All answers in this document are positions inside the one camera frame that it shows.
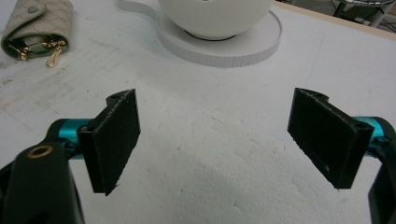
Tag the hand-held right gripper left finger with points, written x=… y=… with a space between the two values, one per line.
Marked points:
x=109 y=146

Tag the metal stand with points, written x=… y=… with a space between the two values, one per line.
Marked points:
x=364 y=11

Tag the white round base plate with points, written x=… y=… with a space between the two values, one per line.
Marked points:
x=224 y=46

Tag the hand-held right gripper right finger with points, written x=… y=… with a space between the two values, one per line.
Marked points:
x=327 y=140

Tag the white round bowl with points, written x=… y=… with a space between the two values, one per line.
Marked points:
x=214 y=15

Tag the beige patterned key pouch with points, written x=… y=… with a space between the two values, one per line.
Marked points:
x=35 y=29

